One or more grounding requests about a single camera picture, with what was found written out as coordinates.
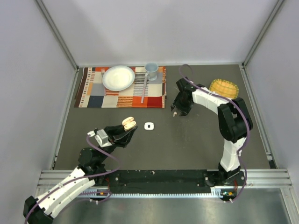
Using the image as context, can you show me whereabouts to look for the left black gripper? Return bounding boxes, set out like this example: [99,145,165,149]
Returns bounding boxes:
[98,121,138,162]

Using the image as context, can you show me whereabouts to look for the pink earbud case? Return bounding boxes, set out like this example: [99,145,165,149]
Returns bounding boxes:
[122,117,137,131]

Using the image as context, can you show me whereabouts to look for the white earbud case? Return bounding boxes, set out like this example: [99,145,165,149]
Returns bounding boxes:
[144,122,154,131]

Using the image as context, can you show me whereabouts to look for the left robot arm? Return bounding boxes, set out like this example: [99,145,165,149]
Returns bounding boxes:
[23,122,138,224]

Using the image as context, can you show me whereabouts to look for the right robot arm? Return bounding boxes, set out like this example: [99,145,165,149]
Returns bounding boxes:
[171,77,253,185]

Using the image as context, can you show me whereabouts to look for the yellow woven basket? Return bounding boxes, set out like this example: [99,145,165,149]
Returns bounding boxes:
[209,79,239,99]

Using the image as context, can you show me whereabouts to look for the light blue cup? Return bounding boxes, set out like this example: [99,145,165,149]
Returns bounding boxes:
[145,62,159,81]

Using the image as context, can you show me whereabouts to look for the patchwork placemat cloth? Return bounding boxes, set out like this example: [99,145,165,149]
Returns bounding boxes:
[74,66,167,108]

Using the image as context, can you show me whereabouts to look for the white plate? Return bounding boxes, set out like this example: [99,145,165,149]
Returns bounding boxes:
[102,65,135,91]

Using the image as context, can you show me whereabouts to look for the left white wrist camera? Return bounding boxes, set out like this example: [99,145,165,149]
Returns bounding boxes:
[87,129,112,148]

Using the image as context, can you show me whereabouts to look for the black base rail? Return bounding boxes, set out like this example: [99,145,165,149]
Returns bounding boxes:
[102,169,247,194]

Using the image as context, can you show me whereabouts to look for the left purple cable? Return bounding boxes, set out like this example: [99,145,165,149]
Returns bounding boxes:
[24,135,121,224]

